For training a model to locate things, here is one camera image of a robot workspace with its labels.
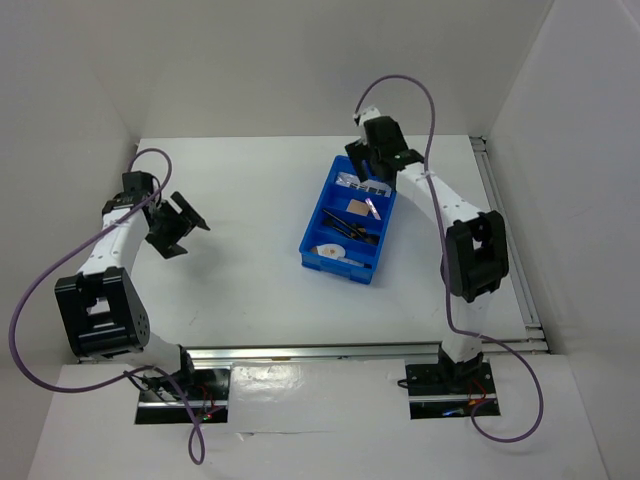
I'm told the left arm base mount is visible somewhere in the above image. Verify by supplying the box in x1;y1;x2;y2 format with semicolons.
134;366;231;425

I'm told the blue divided plastic bin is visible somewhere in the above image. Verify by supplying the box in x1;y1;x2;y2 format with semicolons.
299;156;396;285

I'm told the black fan makeup brush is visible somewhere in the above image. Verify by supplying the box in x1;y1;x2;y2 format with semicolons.
347;228;380;246

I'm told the beige square makeup sponge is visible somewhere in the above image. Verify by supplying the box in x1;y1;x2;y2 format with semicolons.
346;199;371;217

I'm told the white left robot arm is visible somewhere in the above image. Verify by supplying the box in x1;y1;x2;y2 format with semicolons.
54;171;208;399

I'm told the pink square makeup sponge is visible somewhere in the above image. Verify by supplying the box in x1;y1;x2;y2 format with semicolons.
365;198;381;220

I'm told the front aluminium rail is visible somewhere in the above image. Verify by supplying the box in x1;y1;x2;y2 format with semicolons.
79;341;449;365

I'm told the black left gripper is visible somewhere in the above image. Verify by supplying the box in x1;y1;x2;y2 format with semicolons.
145;191;207;259

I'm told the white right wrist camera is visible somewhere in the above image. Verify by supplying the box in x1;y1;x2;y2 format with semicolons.
353;106;381;131

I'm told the thin black makeup brush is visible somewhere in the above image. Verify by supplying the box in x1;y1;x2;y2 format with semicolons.
322;210;351;230

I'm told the white oval makeup sponge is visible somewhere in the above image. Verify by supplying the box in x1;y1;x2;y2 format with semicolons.
311;243;346;260

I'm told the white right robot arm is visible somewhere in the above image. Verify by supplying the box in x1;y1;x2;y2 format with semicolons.
345;108;509;392

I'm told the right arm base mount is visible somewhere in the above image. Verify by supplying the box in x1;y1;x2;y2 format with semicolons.
396;362;501;420

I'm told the hair pin card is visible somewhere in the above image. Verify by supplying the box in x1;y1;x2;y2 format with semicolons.
335;172;392;197

